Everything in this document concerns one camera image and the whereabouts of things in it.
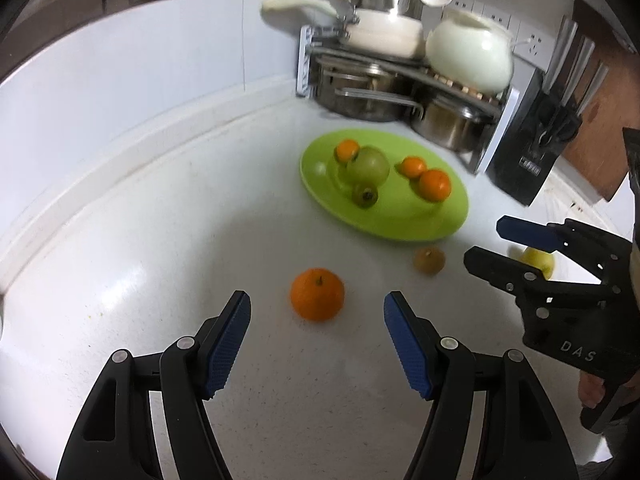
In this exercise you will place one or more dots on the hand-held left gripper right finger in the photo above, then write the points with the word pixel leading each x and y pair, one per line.
pixel 407 347

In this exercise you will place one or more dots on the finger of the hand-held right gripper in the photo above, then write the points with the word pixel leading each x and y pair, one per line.
pixel 495 267
pixel 525 232

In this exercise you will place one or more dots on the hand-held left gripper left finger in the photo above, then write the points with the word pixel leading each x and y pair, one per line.
pixel 227 345

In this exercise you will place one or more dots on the yellow apple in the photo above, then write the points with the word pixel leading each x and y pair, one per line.
pixel 540 260

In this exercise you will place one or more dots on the brown kiwi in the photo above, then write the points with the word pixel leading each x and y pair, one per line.
pixel 429 261

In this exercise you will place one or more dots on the large orange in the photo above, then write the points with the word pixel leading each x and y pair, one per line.
pixel 317 295

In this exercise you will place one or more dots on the small orange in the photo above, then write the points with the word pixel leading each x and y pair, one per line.
pixel 346 150
pixel 434 185
pixel 412 166

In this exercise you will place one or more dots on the green plate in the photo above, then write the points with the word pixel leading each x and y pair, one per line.
pixel 395 220

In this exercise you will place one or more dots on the small green persimmon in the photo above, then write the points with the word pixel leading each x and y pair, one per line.
pixel 364 195

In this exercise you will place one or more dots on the green apple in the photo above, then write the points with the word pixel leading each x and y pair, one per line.
pixel 370 167

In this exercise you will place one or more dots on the person's right hand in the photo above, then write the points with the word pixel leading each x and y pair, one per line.
pixel 592 390

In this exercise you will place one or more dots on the black knife block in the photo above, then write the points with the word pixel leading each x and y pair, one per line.
pixel 520 170

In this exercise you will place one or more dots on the white metal shelf rack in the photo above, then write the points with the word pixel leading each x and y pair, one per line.
pixel 495 145

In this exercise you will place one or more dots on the black scissors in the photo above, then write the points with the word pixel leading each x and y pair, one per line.
pixel 555 127

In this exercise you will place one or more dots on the brown wooden cutting board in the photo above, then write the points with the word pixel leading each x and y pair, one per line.
pixel 600 150

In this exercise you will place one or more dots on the small steel pot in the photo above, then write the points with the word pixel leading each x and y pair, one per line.
pixel 450 127

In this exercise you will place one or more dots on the wooden trivet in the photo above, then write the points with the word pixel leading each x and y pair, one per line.
pixel 457 86

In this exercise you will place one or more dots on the white ceramic pot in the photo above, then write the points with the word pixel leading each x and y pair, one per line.
pixel 465 55

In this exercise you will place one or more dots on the large steel pot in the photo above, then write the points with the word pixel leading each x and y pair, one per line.
pixel 360 102

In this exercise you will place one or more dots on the white wall outlet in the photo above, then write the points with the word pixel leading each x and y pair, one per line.
pixel 532 46

